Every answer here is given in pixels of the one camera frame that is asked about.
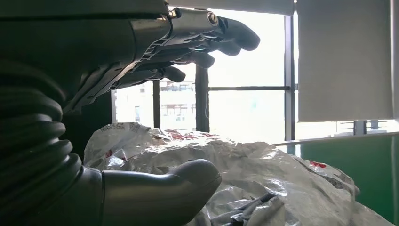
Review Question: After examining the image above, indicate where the grey parcel bag red logo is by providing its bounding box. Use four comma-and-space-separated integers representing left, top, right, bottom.
83, 122, 395, 226

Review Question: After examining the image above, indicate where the green conveyor belt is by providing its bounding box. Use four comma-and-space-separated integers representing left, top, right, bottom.
277, 136, 399, 225

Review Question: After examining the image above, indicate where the white roller blind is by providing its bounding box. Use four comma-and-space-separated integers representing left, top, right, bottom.
168, 0, 295, 16
296, 0, 394, 122

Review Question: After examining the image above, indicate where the dark window frame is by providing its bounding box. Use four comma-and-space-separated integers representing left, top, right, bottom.
111, 16, 399, 141

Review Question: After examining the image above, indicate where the aluminium conveyor frame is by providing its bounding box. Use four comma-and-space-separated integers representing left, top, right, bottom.
274, 131, 399, 147

